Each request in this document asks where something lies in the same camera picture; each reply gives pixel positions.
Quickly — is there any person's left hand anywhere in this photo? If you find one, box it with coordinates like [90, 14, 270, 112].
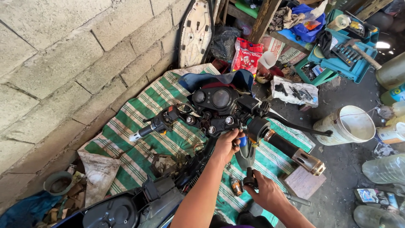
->
[211, 128, 246, 165]

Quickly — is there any person's right hand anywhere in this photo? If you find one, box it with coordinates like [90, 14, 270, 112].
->
[243, 169, 287, 213]

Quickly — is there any black socket wrench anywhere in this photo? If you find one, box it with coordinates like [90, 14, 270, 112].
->
[243, 167, 312, 207]

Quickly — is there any black motorcycle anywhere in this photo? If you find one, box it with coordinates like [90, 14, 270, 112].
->
[52, 69, 333, 228]

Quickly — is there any orange small tool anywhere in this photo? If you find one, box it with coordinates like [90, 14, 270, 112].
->
[230, 177, 243, 197]

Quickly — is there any wooden block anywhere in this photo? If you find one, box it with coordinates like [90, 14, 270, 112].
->
[280, 166, 327, 201]

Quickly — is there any black bronze throttle grip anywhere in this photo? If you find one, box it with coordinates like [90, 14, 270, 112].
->
[264, 129, 326, 176]

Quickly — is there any black instrument cluster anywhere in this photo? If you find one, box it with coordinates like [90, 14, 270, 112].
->
[191, 86, 240, 116]

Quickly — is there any black brake lever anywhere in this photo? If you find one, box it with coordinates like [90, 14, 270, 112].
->
[269, 111, 333, 137]

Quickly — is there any green striped tarp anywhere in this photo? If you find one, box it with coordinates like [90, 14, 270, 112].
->
[77, 63, 316, 227]

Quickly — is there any white cloth with black parts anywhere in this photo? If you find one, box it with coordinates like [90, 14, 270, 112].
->
[271, 75, 319, 108]

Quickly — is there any red snack bag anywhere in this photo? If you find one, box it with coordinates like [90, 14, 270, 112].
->
[230, 37, 264, 79]

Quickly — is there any white plastic cup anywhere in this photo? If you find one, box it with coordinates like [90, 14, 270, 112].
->
[258, 51, 277, 74]

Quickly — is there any white plastic bucket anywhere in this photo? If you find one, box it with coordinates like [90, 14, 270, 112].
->
[313, 105, 376, 146]

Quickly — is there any black plastic bag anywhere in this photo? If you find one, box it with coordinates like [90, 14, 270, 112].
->
[210, 26, 242, 61]

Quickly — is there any printed flat packet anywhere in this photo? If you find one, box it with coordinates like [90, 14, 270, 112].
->
[354, 188, 400, 210]

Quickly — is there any printed cement sack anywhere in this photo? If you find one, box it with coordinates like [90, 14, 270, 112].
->
[261, 35, 307, 65]

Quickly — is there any clear plastic bottle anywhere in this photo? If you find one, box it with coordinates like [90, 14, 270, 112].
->
[362, 153, 405, 186]

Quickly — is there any white motorcycle seat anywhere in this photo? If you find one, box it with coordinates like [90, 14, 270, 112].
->
[178, 0, 215, 68]

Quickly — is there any torn grey cardboard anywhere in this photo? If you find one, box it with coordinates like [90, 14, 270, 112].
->
[77, 151, 122, 208]

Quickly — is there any white paint can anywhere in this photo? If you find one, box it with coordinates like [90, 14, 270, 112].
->
[376, 122, 405, 144]

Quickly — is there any teal tool case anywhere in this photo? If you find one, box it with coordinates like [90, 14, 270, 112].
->
[308, 9, 379, 84]

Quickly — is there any blue cloth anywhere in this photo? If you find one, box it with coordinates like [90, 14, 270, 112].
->
[289, 4, 326, 43]

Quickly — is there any green labelled bottle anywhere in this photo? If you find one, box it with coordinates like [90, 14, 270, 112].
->
[380, 83, 405, 106]

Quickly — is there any heap of wood scraps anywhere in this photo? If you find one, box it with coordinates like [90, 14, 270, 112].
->
[35, 165, 86, 228]

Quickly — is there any green plastic bowl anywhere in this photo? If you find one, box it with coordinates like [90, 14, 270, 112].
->
[43, 171, 74, 196]

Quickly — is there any yellow plastic container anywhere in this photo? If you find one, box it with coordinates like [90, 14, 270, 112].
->
[375, 51, 405, 90]

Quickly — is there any blue tarp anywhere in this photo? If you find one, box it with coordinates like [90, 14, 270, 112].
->
[0, 191, 62, 228]

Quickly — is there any black silver handlebar grip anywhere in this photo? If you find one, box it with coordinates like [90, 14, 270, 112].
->
[129, 123, 157, 142]

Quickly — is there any wooden post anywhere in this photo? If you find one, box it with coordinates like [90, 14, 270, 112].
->
[248, 0, 282, 45]

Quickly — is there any wooden handled hammer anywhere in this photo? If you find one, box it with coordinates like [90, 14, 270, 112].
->
[344, 39, 383, 70]

